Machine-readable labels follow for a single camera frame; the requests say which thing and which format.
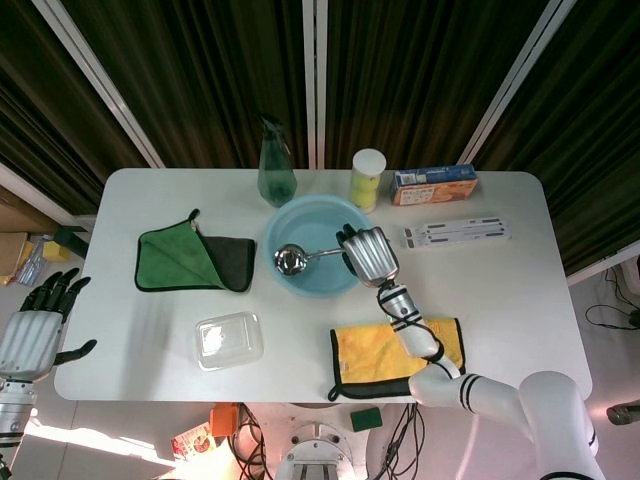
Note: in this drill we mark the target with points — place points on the clear tennis ball can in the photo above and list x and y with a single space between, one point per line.
369 161

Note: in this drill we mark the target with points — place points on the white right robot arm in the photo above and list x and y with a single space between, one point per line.
500 395

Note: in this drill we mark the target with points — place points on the colourful snack packet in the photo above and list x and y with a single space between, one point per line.
192 442

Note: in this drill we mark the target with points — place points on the yellow and grey microfibre cloth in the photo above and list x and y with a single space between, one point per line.
370 355

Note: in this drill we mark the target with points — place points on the green and grey microfibre cloth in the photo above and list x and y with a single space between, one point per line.
170 260

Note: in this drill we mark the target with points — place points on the orange and blue cookie box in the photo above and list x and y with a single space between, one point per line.
432 187

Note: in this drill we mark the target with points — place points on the clear plastic food container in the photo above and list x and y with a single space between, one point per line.
229 341

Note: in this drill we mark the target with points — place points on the light blue plastic basin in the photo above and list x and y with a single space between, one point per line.
320 285

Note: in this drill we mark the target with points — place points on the flat white product package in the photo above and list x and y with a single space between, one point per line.
457 231

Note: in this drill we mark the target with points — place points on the white partition post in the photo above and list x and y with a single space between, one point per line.
100 85
515 80
315 80

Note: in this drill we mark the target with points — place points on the clear green spray bottle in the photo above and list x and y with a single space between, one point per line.
276 175

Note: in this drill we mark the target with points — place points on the yellow tennis ball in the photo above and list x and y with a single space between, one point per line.
364 201
364 183

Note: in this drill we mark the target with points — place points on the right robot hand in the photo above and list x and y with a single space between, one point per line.
372 255

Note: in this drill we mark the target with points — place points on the stainless steel ladle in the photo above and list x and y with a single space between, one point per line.
289 260

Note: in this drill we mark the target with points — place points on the green sponge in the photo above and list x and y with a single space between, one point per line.
366 420

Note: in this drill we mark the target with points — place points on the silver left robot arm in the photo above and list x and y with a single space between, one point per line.
15 410

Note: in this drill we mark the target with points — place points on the green small box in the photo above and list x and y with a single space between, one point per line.
71 236

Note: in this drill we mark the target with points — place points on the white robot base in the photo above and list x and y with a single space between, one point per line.
320 450

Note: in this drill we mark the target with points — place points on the brown cardboard box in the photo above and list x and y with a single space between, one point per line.
11 255

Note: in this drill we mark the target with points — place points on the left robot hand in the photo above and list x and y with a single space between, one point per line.
27 345

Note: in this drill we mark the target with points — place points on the yellow small box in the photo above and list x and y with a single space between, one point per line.
56 251

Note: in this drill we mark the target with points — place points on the dark green curtain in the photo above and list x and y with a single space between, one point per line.
45 125
210 70
415 70
590 150

